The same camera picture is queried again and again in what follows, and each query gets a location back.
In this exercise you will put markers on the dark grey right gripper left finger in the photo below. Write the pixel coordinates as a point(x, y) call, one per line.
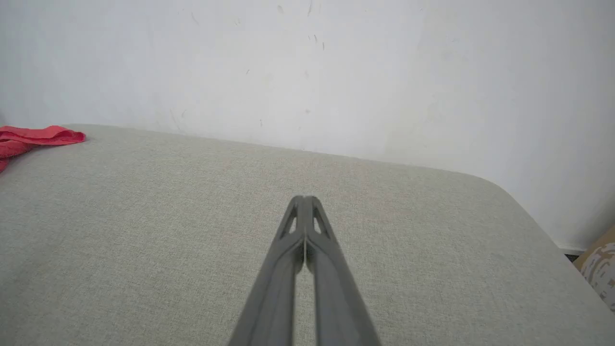
point(274, 288)

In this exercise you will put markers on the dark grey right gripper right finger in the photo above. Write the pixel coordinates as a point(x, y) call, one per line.
point(336, 298)

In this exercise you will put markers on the red and white shirt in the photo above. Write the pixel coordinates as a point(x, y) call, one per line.
point(29, 137)

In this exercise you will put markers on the beige patterned box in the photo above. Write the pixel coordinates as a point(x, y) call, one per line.
point(600, 269)

